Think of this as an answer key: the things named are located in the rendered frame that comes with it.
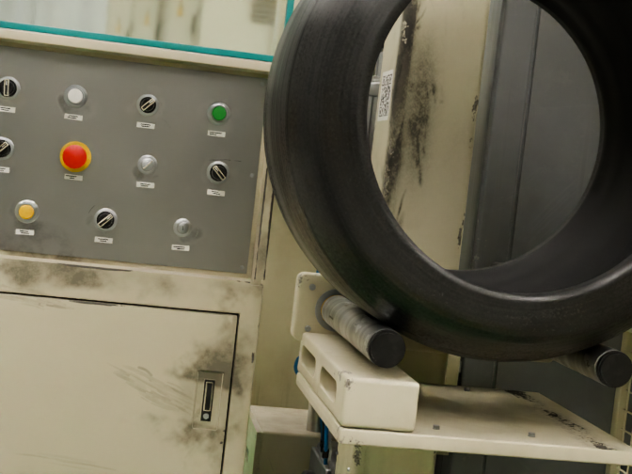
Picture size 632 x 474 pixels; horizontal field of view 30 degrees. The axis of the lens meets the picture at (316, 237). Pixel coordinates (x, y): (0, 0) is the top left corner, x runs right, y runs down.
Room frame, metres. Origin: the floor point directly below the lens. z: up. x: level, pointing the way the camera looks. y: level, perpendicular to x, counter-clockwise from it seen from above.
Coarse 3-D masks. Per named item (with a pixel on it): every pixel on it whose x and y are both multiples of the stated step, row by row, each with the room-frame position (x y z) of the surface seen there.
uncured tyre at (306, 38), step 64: (320, 0) 1.35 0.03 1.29; (384, 0) 1.32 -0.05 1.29; (576, 0) 1.64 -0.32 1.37; (320, 64) 1.33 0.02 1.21; (320, 128) 1.32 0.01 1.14; (320, 192) 1.33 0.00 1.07; (320, 256) 1.38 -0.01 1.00; (384, 256) 1.33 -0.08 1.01; (576, 256) 1.65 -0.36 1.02; (384, 320) 1.39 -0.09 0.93; (448, 320) 1.35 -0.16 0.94; (512, 320) 1.35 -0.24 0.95; (576, 320) 1.37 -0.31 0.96
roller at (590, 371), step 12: (588, 348) 1.44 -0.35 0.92; (600, 348) 1.42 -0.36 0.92; (612, 348) 1.42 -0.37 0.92; (564, 360) 1.50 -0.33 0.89; (576, 360) 1.46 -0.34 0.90; (588, 360) 1.42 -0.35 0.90; (600, 360) 1.39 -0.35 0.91; (612, 360) 1.39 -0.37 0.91; (624, 360) 1.39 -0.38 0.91; (588, 372) 1.43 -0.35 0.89; (600, 372) 1.39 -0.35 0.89; (612, 372) 1.39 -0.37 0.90; (624, 372) 1.40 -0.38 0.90; (612, 384) 1.39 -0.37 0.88; (624, 384) 1.40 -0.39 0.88
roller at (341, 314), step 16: (336, 304) 1.61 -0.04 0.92; (352, 304) 1.58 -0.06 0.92; (336, 320) 1.56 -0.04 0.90; (352, 320) 1.48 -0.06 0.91; (368, 320) 1.43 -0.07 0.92; (352, 336) 1.44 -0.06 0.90; (368, 336) 1.36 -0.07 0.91; (384, 336) 1.35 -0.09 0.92; (400, 336) 1.35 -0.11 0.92; (368, 352) 1.35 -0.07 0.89; (384, 352) 1.35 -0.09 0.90; (400, 352) 1.35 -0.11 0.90
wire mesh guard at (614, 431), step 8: (624, 336) 1.81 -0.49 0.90; (624, 344) 1.80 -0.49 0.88; (624, 352) 1.80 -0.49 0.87; (616, 392) 1.81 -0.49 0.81; (624, 392) 1.80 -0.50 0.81; (616, 400) 1.81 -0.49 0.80; (624, 400) 1.80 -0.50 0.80; (616, 408) 1.80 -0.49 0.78; (624, 408) 1.80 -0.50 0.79; (616, 416) 1.80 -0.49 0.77; (624, 416) 1.78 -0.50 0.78; (616, 424) 1.80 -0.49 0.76; (624, 424) 1.78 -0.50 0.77; (616, 432) 1.80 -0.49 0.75; (608, 472) 1.80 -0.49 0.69; (616, 472) 1.80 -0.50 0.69; (624, 472) 1.77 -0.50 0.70
